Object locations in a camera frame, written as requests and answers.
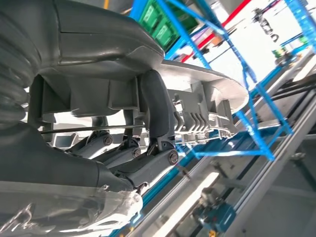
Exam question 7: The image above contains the blue metal shelf rack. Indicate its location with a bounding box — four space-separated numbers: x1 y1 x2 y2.
109 0 294 237
284 0 316 55

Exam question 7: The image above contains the green plastic crate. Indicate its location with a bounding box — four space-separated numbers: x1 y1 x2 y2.
138 0 170 32
152 6 199 54

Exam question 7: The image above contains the long red barrier belt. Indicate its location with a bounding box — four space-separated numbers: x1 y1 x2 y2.
181 0 253 63

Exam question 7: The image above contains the blue clamp device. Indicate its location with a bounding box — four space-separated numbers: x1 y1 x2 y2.
195 193 237 234

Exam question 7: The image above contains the silver aluminium frame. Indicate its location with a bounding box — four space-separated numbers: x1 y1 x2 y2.
128 49 316 237

